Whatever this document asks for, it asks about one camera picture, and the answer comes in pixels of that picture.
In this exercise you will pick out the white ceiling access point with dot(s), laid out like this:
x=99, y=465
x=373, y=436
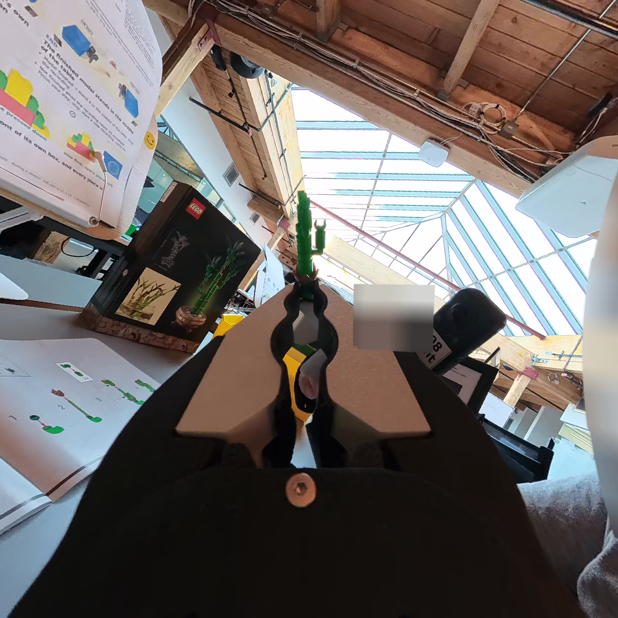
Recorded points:
x=433, y=152

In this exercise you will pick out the lego instruction booklet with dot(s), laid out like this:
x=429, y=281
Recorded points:
x=58, y=386

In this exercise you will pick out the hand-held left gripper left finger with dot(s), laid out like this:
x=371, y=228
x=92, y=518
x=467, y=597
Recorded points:
x=231, y=386

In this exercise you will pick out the printed instruction sheet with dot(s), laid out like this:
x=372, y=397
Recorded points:
x=58, y=96

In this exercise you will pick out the white curved object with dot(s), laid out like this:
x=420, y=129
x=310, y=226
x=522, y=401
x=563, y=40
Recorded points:
x=565, y=193

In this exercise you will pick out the white paper board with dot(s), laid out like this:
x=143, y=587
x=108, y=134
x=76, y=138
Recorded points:
x=270, y=275

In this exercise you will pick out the person's right hand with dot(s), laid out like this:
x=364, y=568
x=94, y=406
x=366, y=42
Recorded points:
x=307, y=386

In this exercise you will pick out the person's grey printed shirt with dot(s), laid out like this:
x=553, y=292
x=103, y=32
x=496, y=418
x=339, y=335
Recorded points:
x=560, y=540

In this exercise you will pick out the yellow stacked storage bins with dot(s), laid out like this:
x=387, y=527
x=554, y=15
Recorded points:
x=227, y=324

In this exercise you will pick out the green lego bamboo branch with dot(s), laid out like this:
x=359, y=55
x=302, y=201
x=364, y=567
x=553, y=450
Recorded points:
x=304, y=231

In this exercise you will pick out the yellow smiley sticker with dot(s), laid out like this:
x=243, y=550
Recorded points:
x=150, y=140

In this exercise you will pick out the black round ceiling fixture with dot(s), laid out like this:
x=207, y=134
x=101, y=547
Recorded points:
x=246, y=65

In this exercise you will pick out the dark lego set box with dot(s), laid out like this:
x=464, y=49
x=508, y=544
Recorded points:
x=169, y=251

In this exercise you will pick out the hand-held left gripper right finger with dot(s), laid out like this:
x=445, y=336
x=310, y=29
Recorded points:
x=367, y=396

